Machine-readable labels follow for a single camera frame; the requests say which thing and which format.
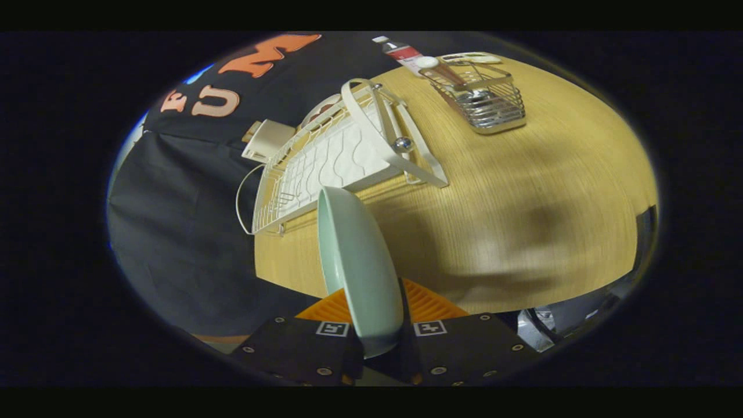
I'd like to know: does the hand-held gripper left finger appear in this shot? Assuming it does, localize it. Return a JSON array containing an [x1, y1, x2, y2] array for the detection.
[[229, 289, 365, 387]]

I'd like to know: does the clear bottle red label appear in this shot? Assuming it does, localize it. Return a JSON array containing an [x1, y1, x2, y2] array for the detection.
[[372, 36, 431, 77]]

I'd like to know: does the white divided snack dish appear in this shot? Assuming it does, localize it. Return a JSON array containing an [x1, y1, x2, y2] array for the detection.
[[440, 52, 503, 65]]

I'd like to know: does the beige plate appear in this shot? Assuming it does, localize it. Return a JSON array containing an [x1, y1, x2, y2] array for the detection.
[[300, 94, 343, 127]]

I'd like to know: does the white wire dish rack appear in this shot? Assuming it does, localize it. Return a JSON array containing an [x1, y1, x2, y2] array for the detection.
[[235, 78, 449, 236]]

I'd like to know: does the white wavy drain tray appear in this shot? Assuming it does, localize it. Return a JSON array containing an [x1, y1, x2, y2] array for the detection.
[[283, 107, 402, 205]]

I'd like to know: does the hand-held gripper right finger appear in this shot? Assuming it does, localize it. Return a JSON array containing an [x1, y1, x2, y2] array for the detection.
[[365, 278, 542, 387]]

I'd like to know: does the white toaster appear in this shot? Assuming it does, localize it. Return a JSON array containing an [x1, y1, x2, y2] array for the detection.
[[242, 119, 297, 164]]

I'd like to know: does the metal wire basket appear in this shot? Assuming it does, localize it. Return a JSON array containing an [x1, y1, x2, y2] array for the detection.
[[418, 58, 528, 136]]

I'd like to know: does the light green plate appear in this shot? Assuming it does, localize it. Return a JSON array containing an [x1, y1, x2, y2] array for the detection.
[[317, 186, 405, 359]]

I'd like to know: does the black backdrop cloth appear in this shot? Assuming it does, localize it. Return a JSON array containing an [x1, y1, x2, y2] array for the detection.
[[107, 32, 407, 343]]

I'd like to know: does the white-tipped spoon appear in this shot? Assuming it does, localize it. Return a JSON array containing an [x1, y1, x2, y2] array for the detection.
[[416, 56, 494, 114]]

